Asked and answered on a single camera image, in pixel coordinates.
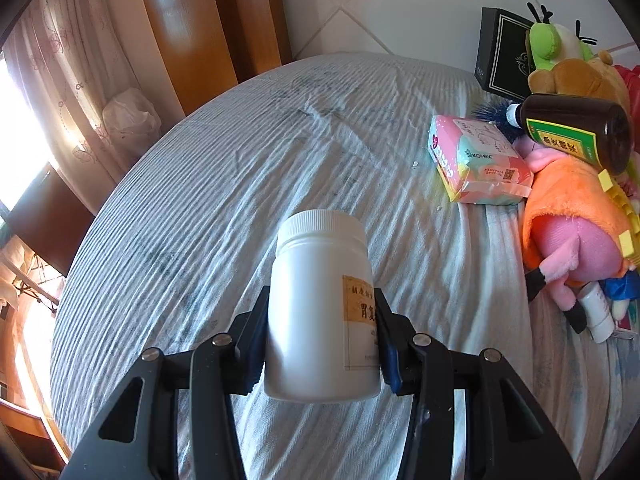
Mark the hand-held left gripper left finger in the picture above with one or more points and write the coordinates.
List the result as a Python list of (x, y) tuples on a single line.
[(252, 340)]

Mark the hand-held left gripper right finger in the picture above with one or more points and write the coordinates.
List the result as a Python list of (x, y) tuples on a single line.
[(392, 360)]

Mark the white labelled medicine jar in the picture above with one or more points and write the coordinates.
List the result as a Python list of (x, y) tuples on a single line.
[(315, 300)]

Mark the small white bottle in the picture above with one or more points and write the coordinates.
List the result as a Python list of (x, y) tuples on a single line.
[(597, 315)]

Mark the pink wipes packet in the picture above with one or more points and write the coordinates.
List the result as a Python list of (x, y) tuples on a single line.
[(475, 160)]

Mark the pig plush orange dress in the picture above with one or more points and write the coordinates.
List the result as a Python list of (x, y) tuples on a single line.
[(570, 210)]

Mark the dark brown board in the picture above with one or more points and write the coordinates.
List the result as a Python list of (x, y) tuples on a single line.
[(45, 220)]

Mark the white plastic bag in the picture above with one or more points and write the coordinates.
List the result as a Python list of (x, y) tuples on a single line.
[(132, 115)]

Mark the yellow plastic scoop tongs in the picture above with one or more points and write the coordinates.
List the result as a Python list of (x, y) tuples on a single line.
[(627, 205)]

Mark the brown glass bottle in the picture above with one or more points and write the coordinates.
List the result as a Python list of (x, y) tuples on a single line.
[(575, 132)]

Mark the black gift box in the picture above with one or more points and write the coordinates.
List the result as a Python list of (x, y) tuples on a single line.
[(505, 55)]

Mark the brown bear plush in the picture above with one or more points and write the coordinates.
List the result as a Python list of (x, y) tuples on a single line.
[(575, 80)]

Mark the sheer patterned curtain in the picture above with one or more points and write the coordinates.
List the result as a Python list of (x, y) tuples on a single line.
[(65, 60)]

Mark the wooden headboard white padding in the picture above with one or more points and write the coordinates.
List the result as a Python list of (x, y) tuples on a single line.
[(175, 10)]

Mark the green plush toy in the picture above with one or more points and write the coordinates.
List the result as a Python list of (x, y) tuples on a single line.
[(555, 40)]

